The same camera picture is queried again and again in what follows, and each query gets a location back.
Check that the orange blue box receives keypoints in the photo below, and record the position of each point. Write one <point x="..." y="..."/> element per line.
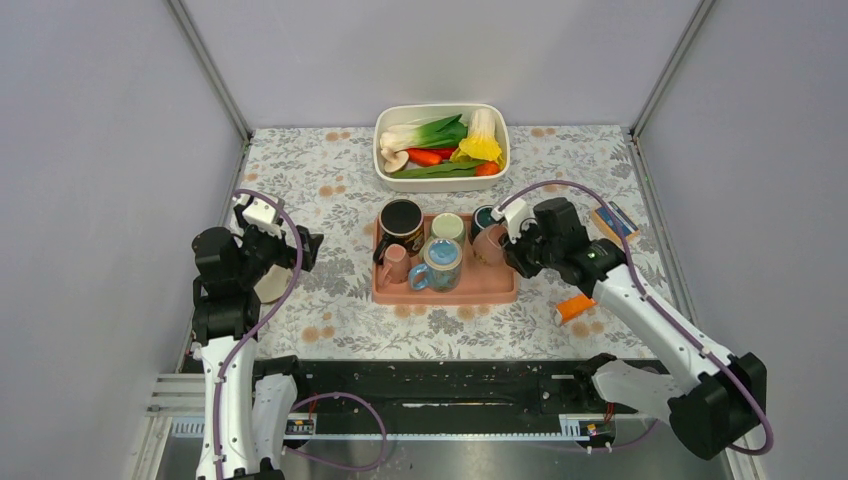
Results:
<point x="613" y="222"/>

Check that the yellow napa cabbage toy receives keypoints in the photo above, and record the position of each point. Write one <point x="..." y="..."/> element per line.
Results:
<point x="480" y="142"/>

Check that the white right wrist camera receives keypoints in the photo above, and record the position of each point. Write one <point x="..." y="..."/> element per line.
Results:
<point x="515" y="216"/>

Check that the green bok choy toy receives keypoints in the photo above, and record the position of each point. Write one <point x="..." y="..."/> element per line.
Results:
<point x="442" y="133"/>

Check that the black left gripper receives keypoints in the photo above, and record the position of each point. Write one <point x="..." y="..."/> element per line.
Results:
<point x="288" y="253"/>

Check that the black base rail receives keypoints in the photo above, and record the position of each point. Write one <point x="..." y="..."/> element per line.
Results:
<point x="453" y="397"/>

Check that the black mug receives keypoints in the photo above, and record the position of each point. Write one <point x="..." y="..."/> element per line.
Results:
<point x="401" y="222"/>

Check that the floral tablecloth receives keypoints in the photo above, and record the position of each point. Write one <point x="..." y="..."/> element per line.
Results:
<point x="328" y="183"/>

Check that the orange white marker box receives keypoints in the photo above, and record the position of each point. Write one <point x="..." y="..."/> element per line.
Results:
<point x="574" y="307"/>

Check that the light green mug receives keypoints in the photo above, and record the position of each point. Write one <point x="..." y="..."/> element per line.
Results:
<point x="448" y="226"/>

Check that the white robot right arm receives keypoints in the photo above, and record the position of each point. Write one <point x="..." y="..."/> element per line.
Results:
<point x="708" y="396"/>

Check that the blue patterned mug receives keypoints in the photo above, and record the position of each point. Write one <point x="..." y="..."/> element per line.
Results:
<point x="440" y="267"/>

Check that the mushroom toy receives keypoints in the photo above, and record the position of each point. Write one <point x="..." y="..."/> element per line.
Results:
<point x="394" y="161"/>

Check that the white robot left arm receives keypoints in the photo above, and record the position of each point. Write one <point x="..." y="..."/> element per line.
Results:
<point x="226" y="313"/>

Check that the white rectangular basin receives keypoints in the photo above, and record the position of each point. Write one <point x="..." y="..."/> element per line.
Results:
<point x="423" y="113"/>

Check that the large pink mug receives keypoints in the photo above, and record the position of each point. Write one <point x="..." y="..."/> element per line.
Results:
<point x="487" y="248"/>

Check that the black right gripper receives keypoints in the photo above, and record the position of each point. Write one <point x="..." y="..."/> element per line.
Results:
<point x="514" y="256"/>

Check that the dark teal mug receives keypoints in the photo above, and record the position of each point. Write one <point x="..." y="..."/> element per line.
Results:
<point x="481" y="219"/>

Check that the small pink mug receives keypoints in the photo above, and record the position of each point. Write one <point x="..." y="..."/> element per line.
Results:
<point x="395" y="266"/>

